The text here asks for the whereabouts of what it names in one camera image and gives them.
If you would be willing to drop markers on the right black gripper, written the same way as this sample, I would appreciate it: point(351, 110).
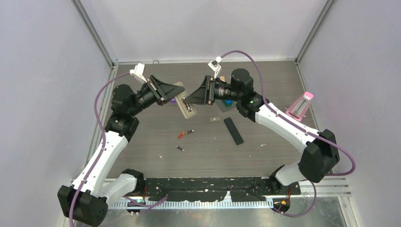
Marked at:
point(203, 96)

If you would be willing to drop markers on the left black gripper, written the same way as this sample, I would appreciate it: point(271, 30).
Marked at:
point(167, 90)

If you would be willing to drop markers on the beige battery cover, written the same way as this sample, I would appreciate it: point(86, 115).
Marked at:
point(214, 119)

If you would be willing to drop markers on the orange battery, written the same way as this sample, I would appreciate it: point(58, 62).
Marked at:
point(183, 133)

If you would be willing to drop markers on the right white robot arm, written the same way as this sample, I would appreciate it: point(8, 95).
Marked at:
point(319, 154)

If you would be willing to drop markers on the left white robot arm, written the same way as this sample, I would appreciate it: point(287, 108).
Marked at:
point(87, 200)

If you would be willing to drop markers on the black remote control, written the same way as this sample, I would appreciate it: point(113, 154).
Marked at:
point(233, 131)

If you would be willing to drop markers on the grey lego baseplate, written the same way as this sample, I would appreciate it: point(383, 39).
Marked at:
point(223, 107)

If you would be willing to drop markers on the blue lego brick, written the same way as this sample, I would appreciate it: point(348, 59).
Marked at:
point(228, 102)

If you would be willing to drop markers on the pink metronome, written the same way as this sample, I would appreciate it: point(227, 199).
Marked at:
point(298, 109)

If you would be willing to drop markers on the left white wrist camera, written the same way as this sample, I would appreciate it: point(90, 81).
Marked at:
point(137, 73)

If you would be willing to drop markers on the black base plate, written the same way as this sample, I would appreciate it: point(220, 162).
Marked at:
point(211, 189)

